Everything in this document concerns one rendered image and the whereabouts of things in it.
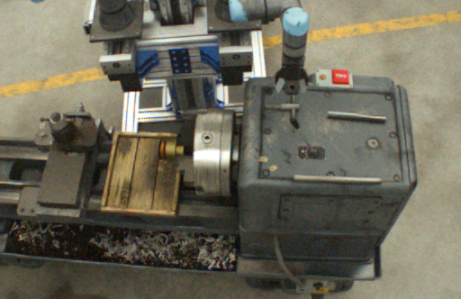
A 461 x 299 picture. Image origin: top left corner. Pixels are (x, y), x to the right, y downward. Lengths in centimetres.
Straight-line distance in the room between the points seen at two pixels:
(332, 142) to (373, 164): 15
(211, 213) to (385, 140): 73
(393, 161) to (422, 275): 134
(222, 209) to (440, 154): 170
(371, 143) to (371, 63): 189
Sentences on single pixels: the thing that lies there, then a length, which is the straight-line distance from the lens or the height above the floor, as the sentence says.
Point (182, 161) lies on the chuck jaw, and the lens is 191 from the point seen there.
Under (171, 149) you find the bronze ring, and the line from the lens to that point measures 193.
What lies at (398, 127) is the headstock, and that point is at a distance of 185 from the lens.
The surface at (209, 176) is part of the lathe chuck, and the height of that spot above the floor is 115.
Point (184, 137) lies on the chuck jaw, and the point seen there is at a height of 114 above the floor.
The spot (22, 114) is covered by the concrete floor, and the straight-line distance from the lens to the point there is 367.
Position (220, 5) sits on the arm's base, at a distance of 220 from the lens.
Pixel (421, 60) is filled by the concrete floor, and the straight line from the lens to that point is 377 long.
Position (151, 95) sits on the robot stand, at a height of 21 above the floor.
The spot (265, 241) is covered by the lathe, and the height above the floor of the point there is 72.
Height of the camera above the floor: 277
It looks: 59 degrees down
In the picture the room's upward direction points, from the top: 4 degrees counter-clockwise
